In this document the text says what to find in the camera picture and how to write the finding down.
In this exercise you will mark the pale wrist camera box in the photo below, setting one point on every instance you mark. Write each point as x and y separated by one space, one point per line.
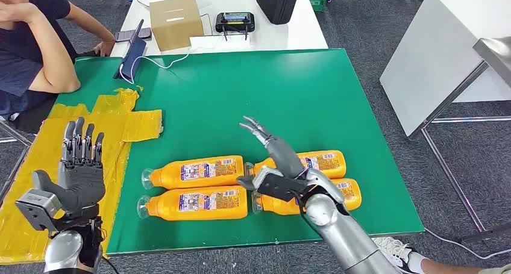
279 186
38 208

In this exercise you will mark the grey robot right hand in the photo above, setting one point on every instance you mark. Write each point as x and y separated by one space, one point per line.
285 154

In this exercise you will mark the stainless steel table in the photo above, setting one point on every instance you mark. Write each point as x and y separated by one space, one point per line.
497 54

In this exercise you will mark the yellow tape patch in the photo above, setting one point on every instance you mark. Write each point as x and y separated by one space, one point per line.
107 124

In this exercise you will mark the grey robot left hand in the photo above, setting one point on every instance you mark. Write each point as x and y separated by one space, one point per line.
80 184

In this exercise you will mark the white sneaker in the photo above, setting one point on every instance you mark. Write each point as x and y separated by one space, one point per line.
393 250

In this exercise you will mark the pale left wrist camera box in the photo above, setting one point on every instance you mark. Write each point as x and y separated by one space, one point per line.
38 208

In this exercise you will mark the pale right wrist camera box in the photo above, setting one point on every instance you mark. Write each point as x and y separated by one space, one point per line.
279 186

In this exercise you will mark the dark smartphone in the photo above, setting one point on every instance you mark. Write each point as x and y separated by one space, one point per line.
123 35

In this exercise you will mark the orange detergent bottle clear cap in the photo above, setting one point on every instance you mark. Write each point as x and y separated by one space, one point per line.
339 170
167 178
167 208
275 208

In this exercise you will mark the metal chair frame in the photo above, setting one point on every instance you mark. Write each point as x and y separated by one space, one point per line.
8 139

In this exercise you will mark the white table metal legs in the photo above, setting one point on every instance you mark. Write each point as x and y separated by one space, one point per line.
439 44

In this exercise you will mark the green work table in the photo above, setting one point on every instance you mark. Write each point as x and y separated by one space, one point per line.
259 104

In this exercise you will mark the black handheld controller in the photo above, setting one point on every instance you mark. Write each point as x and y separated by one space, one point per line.
234 24

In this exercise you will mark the person's leg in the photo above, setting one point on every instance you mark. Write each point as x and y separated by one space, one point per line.
439 269

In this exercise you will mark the black carry case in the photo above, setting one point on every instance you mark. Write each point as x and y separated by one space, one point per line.
277 5

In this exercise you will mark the brown cardboard box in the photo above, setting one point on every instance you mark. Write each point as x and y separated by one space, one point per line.
175 29

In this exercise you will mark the person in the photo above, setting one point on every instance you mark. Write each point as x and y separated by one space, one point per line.
24 64

